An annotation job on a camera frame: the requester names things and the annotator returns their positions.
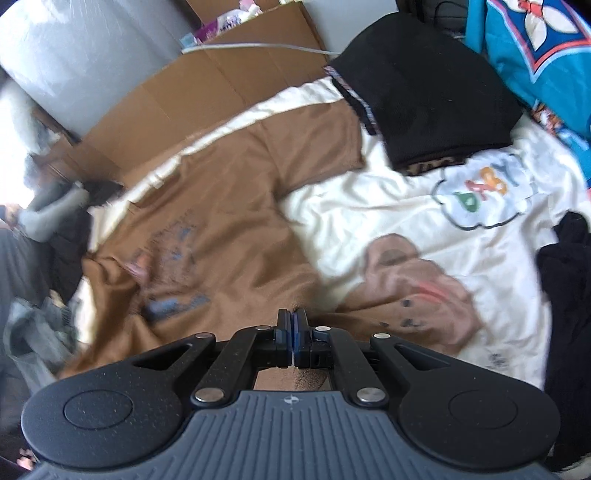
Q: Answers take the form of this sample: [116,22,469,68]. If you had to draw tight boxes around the cream cartoon printed bedsheet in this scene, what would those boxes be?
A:
[78,76,591,391]

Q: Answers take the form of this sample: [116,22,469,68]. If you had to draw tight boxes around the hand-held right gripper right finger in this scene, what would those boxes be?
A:
[293,308,452,408]

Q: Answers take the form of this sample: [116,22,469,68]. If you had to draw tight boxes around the brown cardboard sheet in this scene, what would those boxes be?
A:
[28,0,340,185]

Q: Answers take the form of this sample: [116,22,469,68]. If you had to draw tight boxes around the multicolour woven cloth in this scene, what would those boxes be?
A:
[323,65,384,137]

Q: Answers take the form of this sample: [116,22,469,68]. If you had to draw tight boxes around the leopard print cloth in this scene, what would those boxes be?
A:
[399,154,467,177]

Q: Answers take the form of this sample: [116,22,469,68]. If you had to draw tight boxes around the clear bubble wrap roll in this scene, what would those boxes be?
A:
[0,0,204,134]

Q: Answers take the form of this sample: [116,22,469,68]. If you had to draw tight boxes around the grey garment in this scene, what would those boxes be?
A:
[0,231,51,305]

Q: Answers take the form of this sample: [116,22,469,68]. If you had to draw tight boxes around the black crumpled garment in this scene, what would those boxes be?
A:
[536,211,591,472]

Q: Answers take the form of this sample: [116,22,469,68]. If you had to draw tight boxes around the blue cartoon printed blanket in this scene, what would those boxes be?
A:
[464,0,591,199]

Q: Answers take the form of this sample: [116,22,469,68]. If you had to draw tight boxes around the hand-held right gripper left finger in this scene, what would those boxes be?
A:
[131,308,293,408]

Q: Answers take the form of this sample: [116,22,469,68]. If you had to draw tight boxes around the brown printed t-shirt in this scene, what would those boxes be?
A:
[60,104,365,393]

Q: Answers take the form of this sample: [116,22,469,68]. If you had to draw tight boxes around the black folded sweater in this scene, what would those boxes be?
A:
[330,11,525,171]

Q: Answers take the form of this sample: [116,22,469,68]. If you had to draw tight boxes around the black garment pile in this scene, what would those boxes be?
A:
[46,179,125,301]

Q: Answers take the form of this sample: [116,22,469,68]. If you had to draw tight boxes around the light blue jeans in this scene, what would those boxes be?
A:
[0,295,88,393]

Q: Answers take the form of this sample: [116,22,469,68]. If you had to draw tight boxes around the white cable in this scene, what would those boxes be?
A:
[182,41,340,58]

